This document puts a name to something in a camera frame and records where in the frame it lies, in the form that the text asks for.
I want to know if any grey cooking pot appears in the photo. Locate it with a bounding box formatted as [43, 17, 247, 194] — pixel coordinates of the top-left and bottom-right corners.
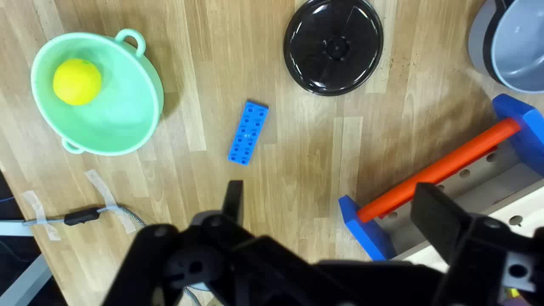
[468, 0, 544, 93]

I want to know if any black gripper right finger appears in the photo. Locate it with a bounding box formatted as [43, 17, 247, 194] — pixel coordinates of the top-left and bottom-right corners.
[410, 183, 475, 265]

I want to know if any blue wooden toy workbench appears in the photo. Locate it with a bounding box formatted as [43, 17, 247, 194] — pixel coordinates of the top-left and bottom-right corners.
[339, 93, 544, 260]

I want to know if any mint green bowl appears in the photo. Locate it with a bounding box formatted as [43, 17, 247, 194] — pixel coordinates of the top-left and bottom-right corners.
[31, 29, 165, 156]

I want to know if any clear tape strip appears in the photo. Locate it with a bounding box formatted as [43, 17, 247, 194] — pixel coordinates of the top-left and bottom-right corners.
[85, 170, 136, 233]
[23, 190, 60, 241]

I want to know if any yellow ball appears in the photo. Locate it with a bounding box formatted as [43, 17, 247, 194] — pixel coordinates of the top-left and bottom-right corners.
[53, 58, 102, 105]

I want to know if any blue toy brick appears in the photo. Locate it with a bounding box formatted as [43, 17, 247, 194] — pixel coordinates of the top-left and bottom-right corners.
[228, 100, 269, 166]

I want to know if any black pot lid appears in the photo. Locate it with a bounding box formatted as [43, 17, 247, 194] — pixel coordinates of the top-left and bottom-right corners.
[283, 0, 385, 97]

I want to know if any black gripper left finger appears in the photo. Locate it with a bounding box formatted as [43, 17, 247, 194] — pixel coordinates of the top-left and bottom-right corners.
[221, 180, 244, 224]

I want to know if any braided lamp cable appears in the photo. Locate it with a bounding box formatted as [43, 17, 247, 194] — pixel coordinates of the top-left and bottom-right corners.
[23, 204, 150, 228]

